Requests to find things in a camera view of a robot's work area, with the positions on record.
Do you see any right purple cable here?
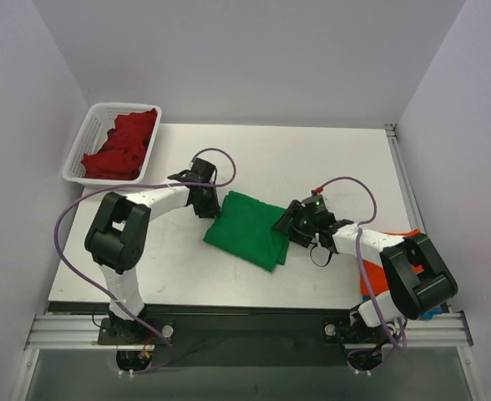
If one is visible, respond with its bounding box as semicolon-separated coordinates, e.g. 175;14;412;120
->
318;176;409;373

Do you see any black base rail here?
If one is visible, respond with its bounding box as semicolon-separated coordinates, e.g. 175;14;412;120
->
97;305;387;371

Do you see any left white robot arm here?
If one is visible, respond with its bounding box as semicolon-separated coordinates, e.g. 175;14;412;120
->
84;159;220;344

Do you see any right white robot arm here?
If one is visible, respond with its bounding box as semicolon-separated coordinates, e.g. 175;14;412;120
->
272;194;458;341

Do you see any green t shirt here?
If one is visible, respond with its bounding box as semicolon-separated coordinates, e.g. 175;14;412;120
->
203;191;290;272

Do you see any folded orange t shirt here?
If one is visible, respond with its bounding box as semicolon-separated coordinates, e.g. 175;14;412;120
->
360;229;423;299

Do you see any white plastic basket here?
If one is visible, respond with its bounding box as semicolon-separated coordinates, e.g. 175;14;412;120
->
62;102;162;187

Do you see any dark red t shirt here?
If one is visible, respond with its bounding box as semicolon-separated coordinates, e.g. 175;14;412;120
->
81;109;158;180

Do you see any aluminium frame rail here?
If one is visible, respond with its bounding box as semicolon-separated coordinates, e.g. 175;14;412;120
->
25;124;475;400

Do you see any folded blue t shirt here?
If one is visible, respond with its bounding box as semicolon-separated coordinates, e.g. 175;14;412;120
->
421;305;443;321

